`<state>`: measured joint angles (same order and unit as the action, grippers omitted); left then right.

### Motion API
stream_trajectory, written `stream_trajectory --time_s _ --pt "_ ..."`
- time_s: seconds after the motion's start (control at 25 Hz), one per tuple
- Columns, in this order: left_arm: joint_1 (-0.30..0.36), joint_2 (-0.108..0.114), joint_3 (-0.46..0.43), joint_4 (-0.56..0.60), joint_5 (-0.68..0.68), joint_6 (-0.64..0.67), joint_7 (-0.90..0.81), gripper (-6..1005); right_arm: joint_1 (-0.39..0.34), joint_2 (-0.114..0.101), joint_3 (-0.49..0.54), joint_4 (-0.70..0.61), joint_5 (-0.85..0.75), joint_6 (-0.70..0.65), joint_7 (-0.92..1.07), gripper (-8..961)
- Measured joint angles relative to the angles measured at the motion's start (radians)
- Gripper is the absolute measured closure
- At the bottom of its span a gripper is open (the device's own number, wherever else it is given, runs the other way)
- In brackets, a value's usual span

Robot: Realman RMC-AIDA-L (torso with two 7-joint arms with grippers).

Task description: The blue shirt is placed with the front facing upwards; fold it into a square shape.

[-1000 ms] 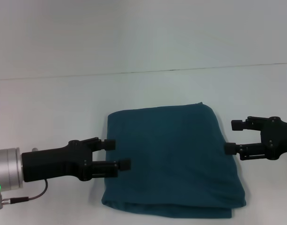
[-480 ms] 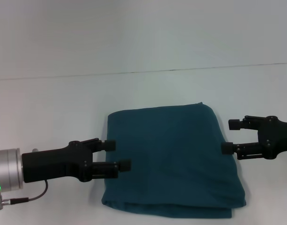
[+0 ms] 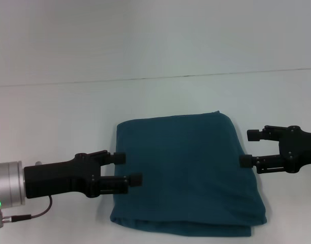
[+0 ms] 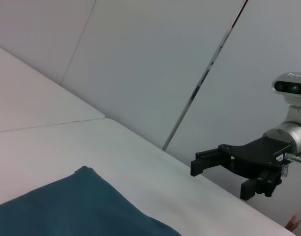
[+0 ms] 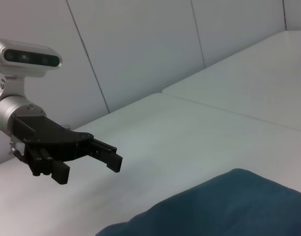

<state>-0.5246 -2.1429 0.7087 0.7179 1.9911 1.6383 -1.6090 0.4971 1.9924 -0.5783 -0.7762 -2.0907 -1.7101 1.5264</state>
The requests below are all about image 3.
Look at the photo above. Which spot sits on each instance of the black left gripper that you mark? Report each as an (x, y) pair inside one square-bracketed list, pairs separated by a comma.
[(59, 178)]

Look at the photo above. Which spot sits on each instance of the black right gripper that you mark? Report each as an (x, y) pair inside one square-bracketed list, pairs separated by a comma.
[(300, 150)]

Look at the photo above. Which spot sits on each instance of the teal t-shirt with FREE print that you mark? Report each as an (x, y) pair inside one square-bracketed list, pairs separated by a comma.
[(186, 172)]

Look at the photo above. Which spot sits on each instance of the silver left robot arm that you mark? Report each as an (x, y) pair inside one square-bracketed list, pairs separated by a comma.
[(6, 184)]

